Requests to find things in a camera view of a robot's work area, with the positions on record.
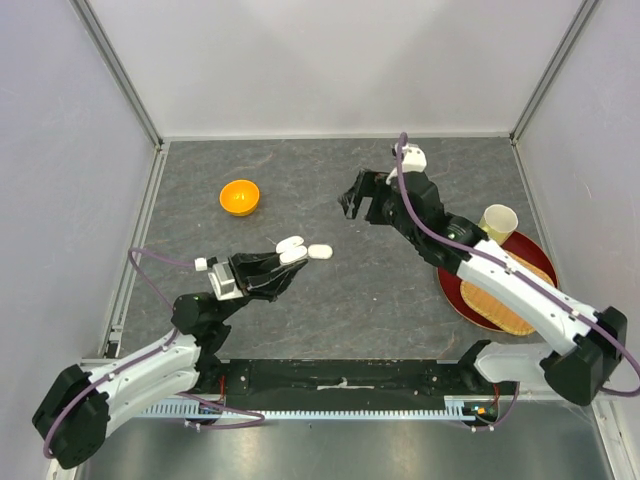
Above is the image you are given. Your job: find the orange plastic bowl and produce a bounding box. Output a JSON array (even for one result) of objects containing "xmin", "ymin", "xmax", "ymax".
[{"xmin": 219, "ymin": 179, "xmax": 261, "ymax": 217}]

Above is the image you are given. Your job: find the pale yellow mug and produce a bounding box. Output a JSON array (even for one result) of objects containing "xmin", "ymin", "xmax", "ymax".
[{"xmin": 478, "ymin": 204, "xmax": 519, "ymax": 245}]

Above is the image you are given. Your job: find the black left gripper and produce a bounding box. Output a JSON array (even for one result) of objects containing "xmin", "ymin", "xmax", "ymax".
[{"xmin": 215, "ymin": 246, "xmax": 308, "ymax": 324}]

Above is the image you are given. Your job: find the woven bamboo basket tray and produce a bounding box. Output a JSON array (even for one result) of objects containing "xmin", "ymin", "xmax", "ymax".
[{"xmin": 459, "ymin": 251, "xmax": 558, "ymax": 337}]

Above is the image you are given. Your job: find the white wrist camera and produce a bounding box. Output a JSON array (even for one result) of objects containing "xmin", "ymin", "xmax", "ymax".
[
  {"xmin": 386, "ymin": 142, "xmax": 427, "ymax": 185},
  {"xmin": 207, "ymin": 262, "xmax": 243, "ymax": 301}
]

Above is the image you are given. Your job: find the aluminium frame rail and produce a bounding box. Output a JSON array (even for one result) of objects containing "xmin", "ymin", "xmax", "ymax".
[{"xmin": 69, "ymin": 0, "xmax": 165, "ymax": 151}]

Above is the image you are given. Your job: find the dark red round tray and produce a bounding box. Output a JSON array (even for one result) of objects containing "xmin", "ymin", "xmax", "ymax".
[{"xmin": 437, "ymin": 231, "xmax": 554, "ymax": 334}]

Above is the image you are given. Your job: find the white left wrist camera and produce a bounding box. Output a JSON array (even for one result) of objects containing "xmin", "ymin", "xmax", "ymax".
[{"xmin": 207, "ymin": 262, "xmax": 243, "ymax": 301}]

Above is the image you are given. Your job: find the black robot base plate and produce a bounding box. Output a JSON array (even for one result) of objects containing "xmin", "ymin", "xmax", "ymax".
[{"xmin": 189, "ymin": 359, "xmax": 515, "ymax": 411}]

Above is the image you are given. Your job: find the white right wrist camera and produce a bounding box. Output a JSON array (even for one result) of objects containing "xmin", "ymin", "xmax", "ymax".
[{"xmin": 386, "ymin": 142, "xmax": 427, "ymax": 185}]

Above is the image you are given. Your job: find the white earbud charging case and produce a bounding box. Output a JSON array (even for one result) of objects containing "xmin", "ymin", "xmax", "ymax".
[{"xmin": 307, "ymin": 244, "xmax": 333, "ymax": 260}]

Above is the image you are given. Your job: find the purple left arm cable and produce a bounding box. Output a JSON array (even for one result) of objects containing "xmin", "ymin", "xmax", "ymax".
[{"xmin": 41, "ymin": 247, "xmax": 266, "ymax": 459}]

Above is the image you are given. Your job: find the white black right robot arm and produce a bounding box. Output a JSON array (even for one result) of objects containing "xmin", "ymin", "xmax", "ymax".
[{"xmin": 338, "ymin": 170, "xmax": 627, "ymax": 406}]

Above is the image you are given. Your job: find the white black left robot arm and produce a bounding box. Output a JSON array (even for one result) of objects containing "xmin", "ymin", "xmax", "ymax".
[{"xmin": 32, "ymin": 247, "xmax": 308, "ymax": 469}]

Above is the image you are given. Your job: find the light blue cable duct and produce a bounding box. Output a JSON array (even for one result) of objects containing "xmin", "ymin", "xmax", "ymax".
[{"xmin": 137, "ymin": 397, "xmax": 497, "ymax": 423}]

